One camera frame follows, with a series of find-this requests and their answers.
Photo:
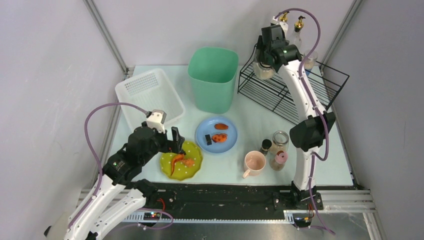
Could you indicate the glass oil bottle gold cap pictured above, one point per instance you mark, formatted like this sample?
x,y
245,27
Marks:
x,y
295,37

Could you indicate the black wire rack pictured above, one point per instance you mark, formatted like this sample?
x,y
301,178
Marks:
x,y
271,101

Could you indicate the white perforated plastic basket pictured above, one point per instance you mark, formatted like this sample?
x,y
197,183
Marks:
x,y
152,90

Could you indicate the pink mug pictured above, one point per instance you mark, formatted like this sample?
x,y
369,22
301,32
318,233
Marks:
x,y
254,163

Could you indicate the black white sushi roll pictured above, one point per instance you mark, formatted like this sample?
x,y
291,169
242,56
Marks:
x,y
208,139

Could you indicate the orange grilled chicken piece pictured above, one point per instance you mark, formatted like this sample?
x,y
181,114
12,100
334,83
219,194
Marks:
x,y
219,138

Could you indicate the pink lid spice jar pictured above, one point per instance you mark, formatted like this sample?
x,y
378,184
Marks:
x,y
279,160

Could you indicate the green polka dot plate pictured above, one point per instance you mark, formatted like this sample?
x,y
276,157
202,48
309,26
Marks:
x,y
182,172

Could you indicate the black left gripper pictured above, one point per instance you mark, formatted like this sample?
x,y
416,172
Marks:
x,y
168,143

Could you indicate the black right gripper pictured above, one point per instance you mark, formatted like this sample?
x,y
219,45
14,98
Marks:
x,y
263,54

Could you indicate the small black cap spice bottle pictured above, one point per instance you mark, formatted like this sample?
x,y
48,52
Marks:
x,y
265,146

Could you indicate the green plastic bin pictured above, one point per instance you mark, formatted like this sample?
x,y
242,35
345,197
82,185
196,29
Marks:
x,y
212,72

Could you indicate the blue plate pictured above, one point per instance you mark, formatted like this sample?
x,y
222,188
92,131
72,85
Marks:
x,y
206,127

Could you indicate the spice shaker white lid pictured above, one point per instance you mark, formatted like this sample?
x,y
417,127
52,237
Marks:
x,y
310,62

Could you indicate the glass jar with light powder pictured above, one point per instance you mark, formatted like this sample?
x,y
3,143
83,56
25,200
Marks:
x,y
262,72

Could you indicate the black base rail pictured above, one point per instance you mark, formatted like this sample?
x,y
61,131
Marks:
x,y
216,202

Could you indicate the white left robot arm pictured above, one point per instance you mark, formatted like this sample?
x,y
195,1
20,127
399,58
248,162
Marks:
x,y
114,196

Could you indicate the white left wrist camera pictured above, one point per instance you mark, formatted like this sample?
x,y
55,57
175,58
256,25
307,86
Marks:
x,y
156,120

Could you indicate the large glass jar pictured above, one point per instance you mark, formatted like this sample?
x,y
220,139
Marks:
x,y
280,141

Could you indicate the small orange chicken piece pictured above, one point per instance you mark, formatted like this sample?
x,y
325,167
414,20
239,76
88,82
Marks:
x,y
221,126

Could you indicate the orange fried nugget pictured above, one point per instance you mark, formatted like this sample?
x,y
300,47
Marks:
x,y
189,162

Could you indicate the orange chicken wing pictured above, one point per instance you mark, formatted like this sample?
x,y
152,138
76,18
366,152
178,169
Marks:
x,y
177,158

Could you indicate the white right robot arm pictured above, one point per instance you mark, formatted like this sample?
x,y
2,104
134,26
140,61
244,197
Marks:
x,y
313,130

